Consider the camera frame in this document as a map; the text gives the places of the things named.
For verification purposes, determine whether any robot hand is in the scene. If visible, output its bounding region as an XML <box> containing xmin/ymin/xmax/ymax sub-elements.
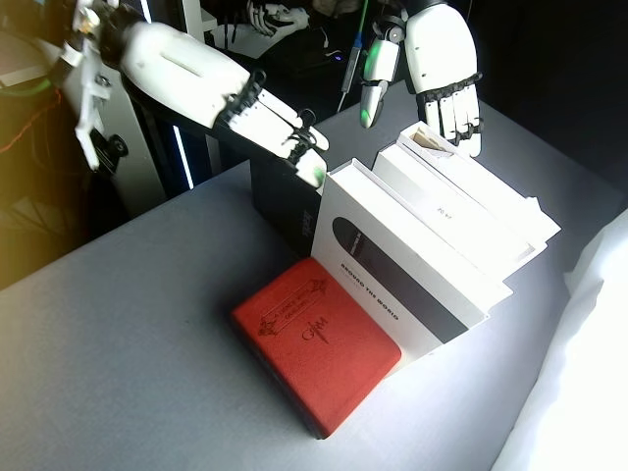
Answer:
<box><xmin>359</xmin><ymin>3</ymin><xmax>486</xmax><ymax>158</ymax></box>
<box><xmin>117</xmin><ymin>19</ymin><xmax>331</xmax><ymax>191</ymax></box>

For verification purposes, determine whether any white FASHIONINDIA book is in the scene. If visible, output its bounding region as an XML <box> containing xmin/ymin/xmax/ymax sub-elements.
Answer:
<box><xmin>392</xmin><ymin>121</ymin><xmax>563</xmax><ymax>286</ymax></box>

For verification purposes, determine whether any black book with white label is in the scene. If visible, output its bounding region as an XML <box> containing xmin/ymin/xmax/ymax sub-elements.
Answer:
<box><xmin>372</xmin><ymin>146</ymin><xmax>515</xmax><ymax>315</ymax></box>

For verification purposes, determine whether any white book with black stripe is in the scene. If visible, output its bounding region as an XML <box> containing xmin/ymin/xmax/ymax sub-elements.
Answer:
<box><xmin>311</xmin><ymin>156</ymin><xmax>492</xmax><ymax>367</ymax></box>

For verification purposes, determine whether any red embossed book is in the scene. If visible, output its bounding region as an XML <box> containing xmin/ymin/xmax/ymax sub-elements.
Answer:
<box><xmin>230</xmin><ymin>257</ymin><xmax>402</xmax><ymax>441</ymax></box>

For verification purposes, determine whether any grey stick device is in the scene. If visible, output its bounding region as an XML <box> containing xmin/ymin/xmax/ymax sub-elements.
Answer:
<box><xmin>341</xmin><ymin>46</ymin><xmax>363</xmax><ymax>94</ymax></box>

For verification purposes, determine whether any spare white robotic hand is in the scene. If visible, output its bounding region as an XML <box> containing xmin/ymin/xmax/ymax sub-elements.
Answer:
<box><xmin>246</xmin><ymin>0</ymin><xmax>311</xmax><ymax>38</ymax></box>

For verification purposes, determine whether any white cloth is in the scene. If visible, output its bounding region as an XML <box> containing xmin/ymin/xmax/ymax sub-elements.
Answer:
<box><xmin>490</xmin><ymin>208</ymin><xmax>628</xmax><ymax>471</ymax></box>

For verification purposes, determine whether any green cable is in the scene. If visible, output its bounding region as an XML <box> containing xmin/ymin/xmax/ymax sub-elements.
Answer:
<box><xmin>353</xmin><ymin>0</ymin><xmax>370</xmax><ymax>38</ymax></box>

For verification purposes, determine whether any thin white cable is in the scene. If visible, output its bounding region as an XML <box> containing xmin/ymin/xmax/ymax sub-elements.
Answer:
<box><xmin>321</xmin><ymin>26</ymin><xmax>343</xmax><ymax>59</ymax></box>

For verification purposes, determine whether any orange cable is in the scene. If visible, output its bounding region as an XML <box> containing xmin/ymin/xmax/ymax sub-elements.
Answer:
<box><xmin>0</xmin><ymin>90</ymin><xmax>64</xmax><ymax>153</ymax></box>

